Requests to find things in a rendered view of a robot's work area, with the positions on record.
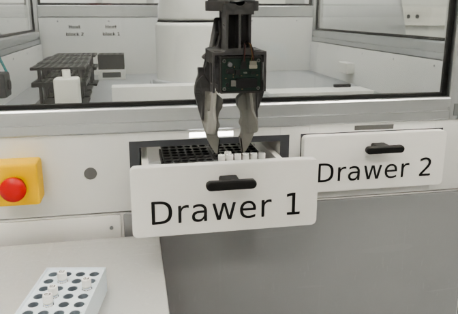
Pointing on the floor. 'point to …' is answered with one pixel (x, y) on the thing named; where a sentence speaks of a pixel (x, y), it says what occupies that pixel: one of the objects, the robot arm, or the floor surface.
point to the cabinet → (298, 257)
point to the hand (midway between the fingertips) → (229, 142)
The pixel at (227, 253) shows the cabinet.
